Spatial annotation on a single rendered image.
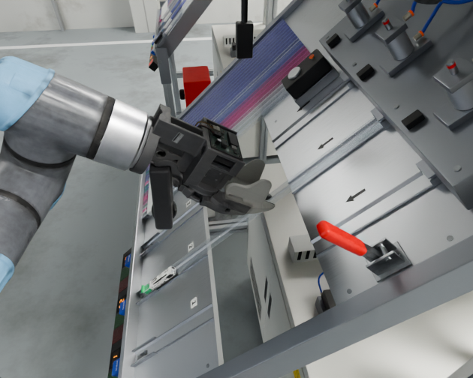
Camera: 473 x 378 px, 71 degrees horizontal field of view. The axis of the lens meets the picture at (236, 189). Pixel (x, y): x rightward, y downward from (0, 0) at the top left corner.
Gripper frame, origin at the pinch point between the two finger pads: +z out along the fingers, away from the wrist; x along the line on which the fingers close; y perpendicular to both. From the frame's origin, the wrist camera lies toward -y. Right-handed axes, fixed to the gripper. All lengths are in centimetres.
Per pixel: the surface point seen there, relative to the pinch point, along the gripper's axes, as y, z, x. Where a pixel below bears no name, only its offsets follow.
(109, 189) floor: -113, -1, 115
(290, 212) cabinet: -19.6, 30.4, 26.6
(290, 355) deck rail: -2.9, 0.7, -21.0
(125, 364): -31.3, -8.6, -12.1
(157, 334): -26.1, -5.4, -9.0
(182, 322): -19.6, -4.1, -9.9
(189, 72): -19, 1, 87
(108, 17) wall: -123, -39, 410
